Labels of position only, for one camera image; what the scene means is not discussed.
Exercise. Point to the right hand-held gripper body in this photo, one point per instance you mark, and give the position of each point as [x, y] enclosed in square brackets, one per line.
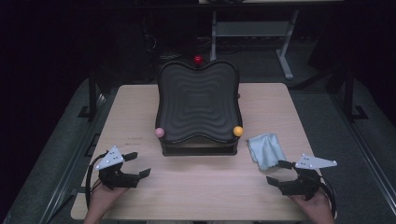
[302, 185]

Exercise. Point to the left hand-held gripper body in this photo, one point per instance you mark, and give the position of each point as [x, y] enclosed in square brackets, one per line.
[116, 177]

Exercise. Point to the light blue cloth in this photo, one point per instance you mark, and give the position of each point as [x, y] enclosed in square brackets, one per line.
[267, 151]

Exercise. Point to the pink ball knob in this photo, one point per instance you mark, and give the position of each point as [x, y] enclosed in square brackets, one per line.
[159, 132]

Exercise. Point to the yellow ball knob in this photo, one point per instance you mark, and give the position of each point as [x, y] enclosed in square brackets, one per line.
[238, 131]

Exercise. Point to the black wavy tray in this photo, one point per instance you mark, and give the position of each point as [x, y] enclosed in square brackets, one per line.
[197, 102]

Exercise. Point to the red ball knob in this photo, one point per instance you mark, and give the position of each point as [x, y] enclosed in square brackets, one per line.
[198, 60]

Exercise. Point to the person's left hand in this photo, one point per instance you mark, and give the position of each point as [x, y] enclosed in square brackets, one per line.
[102, 199]

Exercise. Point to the person's right hand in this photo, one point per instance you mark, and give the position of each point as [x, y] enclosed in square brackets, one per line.
[317, 210]

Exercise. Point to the black flat strip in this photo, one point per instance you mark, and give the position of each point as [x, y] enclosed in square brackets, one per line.
[79, 191]

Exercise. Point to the grey metal stand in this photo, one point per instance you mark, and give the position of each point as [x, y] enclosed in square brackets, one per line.
[249, 28]

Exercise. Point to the grey metal rail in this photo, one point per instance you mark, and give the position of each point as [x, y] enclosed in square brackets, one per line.
[370, 158]
[67, 174]

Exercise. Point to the black metal post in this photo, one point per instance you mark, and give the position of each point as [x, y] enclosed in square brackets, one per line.
[349, 93]
[92, 93]

